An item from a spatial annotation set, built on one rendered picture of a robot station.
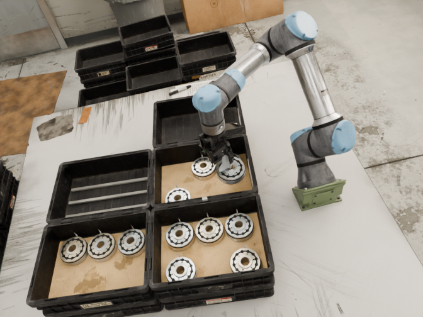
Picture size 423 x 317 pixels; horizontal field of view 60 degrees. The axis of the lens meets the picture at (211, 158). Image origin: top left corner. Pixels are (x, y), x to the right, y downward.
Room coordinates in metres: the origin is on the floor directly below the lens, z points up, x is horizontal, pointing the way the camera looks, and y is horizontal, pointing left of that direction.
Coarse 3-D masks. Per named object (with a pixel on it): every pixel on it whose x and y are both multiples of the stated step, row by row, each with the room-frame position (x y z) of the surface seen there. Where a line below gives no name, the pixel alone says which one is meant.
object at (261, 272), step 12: (180, 204) 0.76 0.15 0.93; (192, 204) 0.75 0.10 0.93; (264, 228) 0.60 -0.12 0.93; (264, 240) 0.56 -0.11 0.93; (216, 276) 0.47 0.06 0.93; (228, 276) 0.46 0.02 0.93; (240, 276) 0.46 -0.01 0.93; (252, 276) 0.45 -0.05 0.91; (156, 288) 0.48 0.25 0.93; (168, 288) 0.47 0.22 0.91
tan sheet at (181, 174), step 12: (240, 156) 1.02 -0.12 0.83; (168, 168) 1.04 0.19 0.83; (180, 168) 1.02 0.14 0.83; (168, 180) 0.97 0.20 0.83; (180, 180) 0.96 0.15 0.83; (192, 180) 0.94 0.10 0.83; (216, 180) 0.92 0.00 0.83; (168, 192) 0.91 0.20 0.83; (192, 192) 0.88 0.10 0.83; (204, 192) 0.87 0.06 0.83; (216, 192) 0.86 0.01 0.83; (228, 192) 0.84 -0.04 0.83
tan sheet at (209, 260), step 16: (192, 224) 0.74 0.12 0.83; (224, 224) 0.71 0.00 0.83; (256, 224) 0.68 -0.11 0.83; (224, 240) 0.64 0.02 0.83; (256, 240) 0.61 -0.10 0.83; (176, 256) 0.62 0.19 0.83; (192, 256) 0.61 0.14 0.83; (208, 256) 0.59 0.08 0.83; (224, 256) 0.58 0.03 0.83; (208, 272) 0.53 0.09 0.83; (224, 272) 0.52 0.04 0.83
